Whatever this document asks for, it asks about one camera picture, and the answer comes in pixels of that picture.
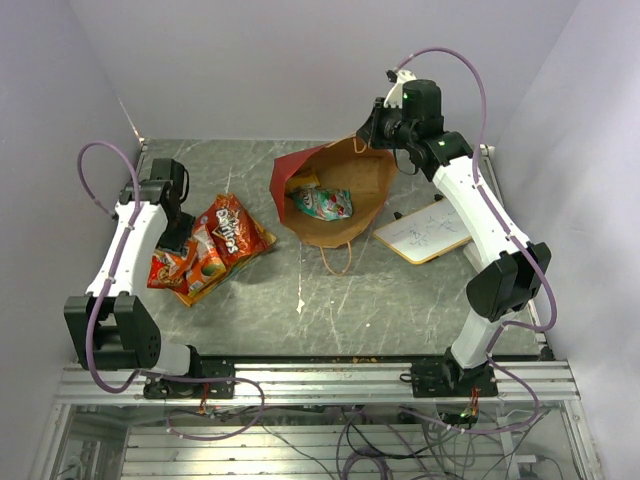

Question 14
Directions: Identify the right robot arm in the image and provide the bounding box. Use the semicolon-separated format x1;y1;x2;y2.
356;70;551;396

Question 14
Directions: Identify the purple cable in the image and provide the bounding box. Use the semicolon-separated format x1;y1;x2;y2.
75;140;146;394
392;46;558;436

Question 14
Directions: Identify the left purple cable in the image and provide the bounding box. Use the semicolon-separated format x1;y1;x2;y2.
75;140;146;394

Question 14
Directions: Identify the white whiteboard stand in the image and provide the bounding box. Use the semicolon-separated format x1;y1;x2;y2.
463;241;484;272

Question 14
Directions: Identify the red paper bag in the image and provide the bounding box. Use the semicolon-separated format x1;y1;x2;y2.
270;136;396;260

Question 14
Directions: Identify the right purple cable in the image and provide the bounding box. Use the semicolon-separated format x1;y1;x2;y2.
392;46;558;436

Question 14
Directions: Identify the cable bundle under table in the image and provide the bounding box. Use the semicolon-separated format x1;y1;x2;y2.
164;379;551;480

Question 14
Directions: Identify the aluminium rail frame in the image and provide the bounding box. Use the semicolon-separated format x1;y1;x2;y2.
30;356;605;479

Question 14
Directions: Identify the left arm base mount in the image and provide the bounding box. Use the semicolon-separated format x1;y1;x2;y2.
142;356;235;400

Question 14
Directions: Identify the teal snack packet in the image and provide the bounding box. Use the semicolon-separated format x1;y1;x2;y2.
290;188;353;222

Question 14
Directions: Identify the orange cheetos snack bag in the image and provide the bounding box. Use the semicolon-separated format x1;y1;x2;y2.
165;225;226;297

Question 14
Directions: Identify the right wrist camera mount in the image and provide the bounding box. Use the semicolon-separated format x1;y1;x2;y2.
384;69;416;108

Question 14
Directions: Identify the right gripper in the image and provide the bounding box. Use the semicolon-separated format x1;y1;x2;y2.
357;97;417;151

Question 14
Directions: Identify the red doritos bag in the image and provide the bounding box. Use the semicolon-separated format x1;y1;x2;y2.
195;194;268;268

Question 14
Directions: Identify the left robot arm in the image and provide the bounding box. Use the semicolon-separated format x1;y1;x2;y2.
64;158;204;397

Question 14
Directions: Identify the small whiteboard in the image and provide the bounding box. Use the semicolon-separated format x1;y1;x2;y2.
373;199;471;265

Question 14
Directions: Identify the orange honey dijon chip bag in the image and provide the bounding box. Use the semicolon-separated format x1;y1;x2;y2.
174;230;277;307

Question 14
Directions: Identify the yellow snack packet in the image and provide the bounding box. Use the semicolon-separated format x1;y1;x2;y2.
285;169;320;195

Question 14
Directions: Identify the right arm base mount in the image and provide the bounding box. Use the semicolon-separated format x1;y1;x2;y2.
399;356;498;398

